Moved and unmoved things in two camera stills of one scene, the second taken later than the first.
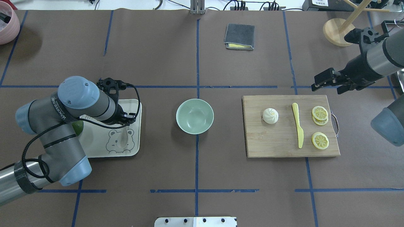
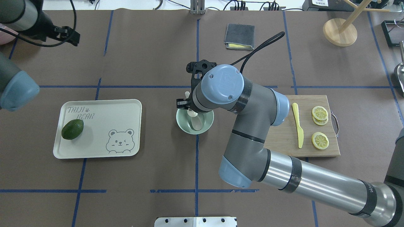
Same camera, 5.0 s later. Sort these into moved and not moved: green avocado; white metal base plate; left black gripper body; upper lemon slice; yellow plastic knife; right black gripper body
Moved: right black gripper body; left black gripper body
Not moved: white metal base plate; upper lemon slice; green avocado; yellow plastic knife
